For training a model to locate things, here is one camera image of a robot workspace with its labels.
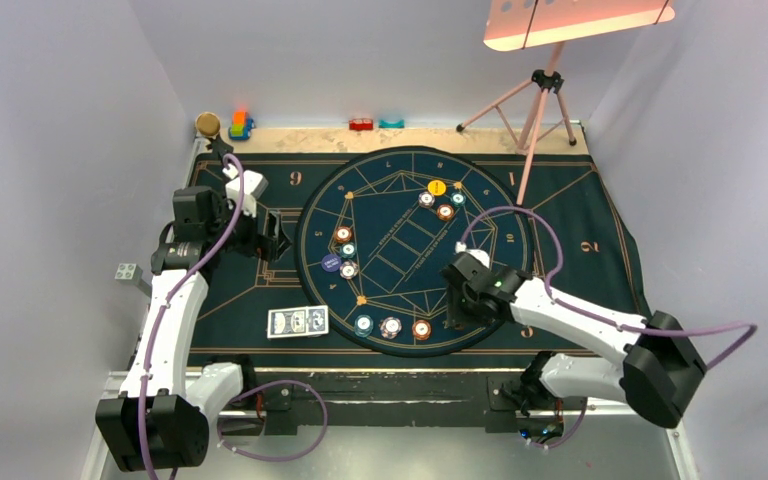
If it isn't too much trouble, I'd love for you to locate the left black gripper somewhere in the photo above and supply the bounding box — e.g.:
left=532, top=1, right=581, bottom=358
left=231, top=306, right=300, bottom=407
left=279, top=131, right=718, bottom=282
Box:
left=205, top=192, right=289, bottom=262

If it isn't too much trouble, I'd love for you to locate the orange red poker chip stack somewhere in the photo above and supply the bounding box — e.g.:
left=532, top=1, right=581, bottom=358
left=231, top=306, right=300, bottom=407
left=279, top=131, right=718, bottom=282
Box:
left=412, top=320, right=432, bottom=341

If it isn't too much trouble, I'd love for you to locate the blue playing card deck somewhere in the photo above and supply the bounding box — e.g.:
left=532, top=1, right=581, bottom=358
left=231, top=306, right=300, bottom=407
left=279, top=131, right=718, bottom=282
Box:
left=267, top=305, right=329, bottom=340

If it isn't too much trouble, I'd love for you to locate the pink white poker chip stack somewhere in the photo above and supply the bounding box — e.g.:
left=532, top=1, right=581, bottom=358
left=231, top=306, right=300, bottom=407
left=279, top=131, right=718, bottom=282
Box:
left=379, top=317, right=402, bottom=340

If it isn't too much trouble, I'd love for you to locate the yellow dealer button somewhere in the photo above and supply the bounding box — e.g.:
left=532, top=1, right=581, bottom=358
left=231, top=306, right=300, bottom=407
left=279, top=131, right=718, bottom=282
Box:
left=427, top=179, right=447, bottom=197

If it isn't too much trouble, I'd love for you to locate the green poker chip stack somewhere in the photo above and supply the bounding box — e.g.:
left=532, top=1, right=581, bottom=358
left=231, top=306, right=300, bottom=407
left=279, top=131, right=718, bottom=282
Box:
left=353, top=314, right=374, bottom=338

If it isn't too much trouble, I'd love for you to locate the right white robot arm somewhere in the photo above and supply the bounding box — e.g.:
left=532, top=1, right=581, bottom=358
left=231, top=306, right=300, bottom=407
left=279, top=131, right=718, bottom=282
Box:
left=441, top=250, right=708, bottom=428

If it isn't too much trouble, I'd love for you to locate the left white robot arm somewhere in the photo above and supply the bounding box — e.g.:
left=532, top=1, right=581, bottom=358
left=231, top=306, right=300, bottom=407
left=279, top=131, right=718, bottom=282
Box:
left=95, top=167, right=290, bottom=472

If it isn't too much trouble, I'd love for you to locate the purple small blind button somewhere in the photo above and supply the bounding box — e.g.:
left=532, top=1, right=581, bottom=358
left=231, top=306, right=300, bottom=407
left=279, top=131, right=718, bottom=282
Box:
left=320, top=253, right=343, bottom=272

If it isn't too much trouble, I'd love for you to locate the round blue poker mat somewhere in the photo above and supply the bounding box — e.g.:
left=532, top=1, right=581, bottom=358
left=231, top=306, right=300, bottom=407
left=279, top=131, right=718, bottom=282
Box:
left=290, top=146, right=534, bottom=358

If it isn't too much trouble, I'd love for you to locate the colourful toy block stack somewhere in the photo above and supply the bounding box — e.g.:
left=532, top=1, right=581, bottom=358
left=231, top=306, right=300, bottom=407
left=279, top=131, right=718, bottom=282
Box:
left=228, top=110, right=255, bottom=141

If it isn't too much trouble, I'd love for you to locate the gold round knob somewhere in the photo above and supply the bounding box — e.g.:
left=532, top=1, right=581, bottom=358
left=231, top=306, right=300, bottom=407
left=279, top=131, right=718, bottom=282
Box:
left=195, top=112, right=221, bottom=138

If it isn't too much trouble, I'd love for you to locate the grey lego brick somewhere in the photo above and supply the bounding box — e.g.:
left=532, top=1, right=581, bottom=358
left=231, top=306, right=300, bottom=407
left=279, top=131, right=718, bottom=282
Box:
left=115, top=263, right=141, bottom=283

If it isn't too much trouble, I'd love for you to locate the red toy block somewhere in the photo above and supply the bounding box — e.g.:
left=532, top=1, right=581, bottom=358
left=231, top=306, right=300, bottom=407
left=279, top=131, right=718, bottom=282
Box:
left=348, top=117, right=375, bottom=131

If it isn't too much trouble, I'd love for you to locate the teal toy block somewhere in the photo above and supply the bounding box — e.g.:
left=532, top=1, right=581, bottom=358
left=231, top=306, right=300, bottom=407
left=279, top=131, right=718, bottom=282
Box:
left=378, top=117, right=405, bottom=129

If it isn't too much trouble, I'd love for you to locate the pink tripod lamp stand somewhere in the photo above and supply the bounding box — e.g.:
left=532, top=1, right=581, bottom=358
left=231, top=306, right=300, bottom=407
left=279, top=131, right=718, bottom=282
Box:
left=455, top=0, right=677, bottom=208

